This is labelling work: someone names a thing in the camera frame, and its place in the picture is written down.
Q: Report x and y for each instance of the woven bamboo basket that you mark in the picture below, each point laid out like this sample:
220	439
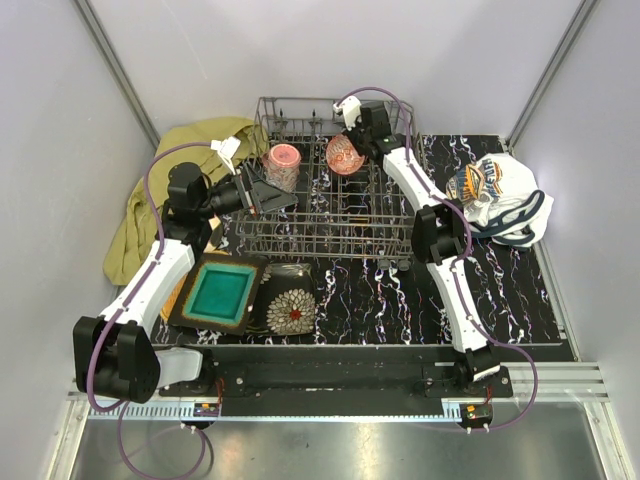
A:
169	304

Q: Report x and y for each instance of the black floral square plate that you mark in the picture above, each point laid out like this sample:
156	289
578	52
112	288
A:
285	301

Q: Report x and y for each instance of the cream round floral plate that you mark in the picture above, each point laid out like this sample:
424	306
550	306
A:
215	238

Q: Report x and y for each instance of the red patterned bowl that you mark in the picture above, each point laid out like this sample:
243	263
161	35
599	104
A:
342	157

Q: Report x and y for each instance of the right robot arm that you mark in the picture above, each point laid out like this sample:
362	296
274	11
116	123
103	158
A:
440	236

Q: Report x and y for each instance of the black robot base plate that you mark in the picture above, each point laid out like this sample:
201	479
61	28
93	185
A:
332	382

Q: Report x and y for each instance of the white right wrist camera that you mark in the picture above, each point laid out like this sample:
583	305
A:
350	110

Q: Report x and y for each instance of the olive green cloth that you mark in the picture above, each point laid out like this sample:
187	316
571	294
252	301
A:
133	239

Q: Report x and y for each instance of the teal square ceramic dish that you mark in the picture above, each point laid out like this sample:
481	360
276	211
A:
218	293

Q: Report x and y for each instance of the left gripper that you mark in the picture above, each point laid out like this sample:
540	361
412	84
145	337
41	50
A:
274	197

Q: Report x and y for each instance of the grey wire dish rack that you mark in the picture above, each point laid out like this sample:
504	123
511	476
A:
361	216

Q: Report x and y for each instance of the white printed t-shirt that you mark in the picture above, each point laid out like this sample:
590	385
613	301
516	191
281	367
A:
501	200

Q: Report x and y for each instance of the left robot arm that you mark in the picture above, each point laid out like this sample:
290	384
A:
113	353

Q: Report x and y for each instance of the pink skull pattern mug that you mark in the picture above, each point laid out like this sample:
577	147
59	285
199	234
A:
281	166

